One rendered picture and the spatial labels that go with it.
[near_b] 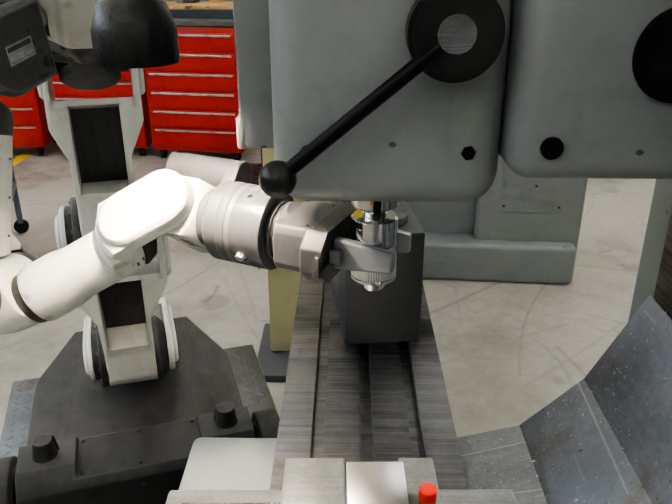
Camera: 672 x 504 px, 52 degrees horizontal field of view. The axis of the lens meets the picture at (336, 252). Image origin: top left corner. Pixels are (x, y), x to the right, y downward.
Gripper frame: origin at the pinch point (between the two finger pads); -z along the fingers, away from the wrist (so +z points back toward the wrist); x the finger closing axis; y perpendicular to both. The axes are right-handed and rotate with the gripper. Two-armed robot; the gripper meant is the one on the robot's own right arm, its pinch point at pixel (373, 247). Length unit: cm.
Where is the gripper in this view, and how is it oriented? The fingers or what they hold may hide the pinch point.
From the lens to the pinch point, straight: 70.1
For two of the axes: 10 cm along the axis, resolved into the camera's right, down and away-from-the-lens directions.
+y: -0.1, 9.1, 4.1
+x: 4.0, -3.7, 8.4
